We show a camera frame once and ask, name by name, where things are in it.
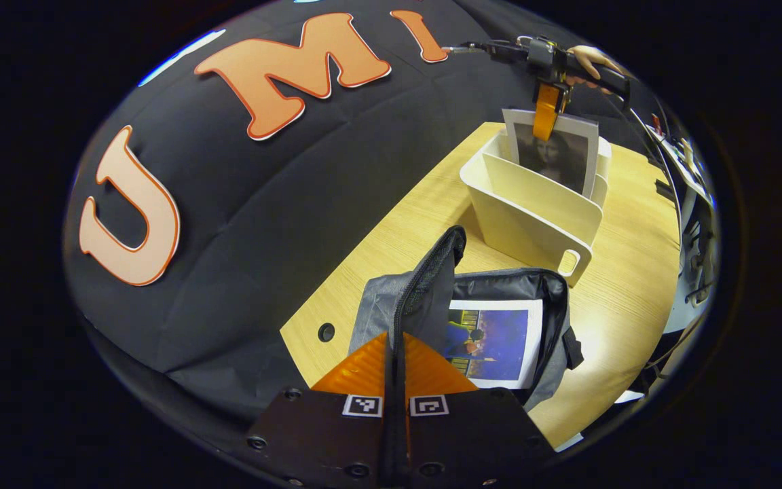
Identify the white spine portrait book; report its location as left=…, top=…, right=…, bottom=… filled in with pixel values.
left=502, top=107, right=600, bottom=199

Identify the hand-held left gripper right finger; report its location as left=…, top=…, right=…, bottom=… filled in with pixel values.
left=401, top=331, right=559, bottom=487

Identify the grey schoolbag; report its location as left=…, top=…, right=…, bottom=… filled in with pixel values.
left=349, top=225, right=585, bottom=412

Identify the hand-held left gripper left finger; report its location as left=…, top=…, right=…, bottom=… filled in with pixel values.
left=245, top=331, right=393, bottom=487

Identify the blue cover book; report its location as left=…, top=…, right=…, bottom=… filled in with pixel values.
left=445, top=299, right=544, bottom=389

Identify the white bookshelf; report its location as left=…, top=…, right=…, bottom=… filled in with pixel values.
left=459, top=122, right=612, bottom=287

